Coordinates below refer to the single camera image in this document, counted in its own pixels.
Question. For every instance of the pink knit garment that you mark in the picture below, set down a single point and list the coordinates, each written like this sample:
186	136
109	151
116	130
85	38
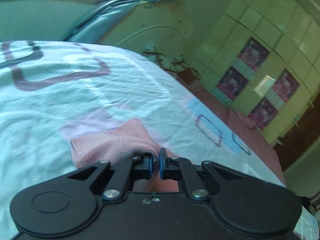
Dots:
117	142

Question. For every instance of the teal patterned pillow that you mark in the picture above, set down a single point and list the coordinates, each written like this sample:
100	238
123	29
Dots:
153	52

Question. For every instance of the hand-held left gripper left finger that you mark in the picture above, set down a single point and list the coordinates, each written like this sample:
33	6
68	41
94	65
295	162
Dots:
150	166

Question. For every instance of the orange brown cushion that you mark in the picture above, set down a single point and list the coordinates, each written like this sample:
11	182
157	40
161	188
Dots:
186	76

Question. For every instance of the blue curtain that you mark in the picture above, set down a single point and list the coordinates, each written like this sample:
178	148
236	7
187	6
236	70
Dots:
110	12

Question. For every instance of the brown wooden door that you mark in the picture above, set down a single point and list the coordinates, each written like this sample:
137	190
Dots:
300	132

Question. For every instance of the pale green wardrobe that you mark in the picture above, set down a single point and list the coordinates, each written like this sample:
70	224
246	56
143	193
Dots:
270	22

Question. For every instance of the cream arched headboard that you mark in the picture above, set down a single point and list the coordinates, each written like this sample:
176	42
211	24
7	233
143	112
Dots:
150	22

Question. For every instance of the patterned light bed sheet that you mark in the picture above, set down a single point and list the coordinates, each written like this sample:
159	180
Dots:
82	97

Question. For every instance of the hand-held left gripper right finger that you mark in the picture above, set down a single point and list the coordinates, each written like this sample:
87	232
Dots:
161	165

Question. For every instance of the pink wardrobe poster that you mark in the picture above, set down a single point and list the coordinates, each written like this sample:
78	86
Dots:
232	83
253	55
285	86
263	113

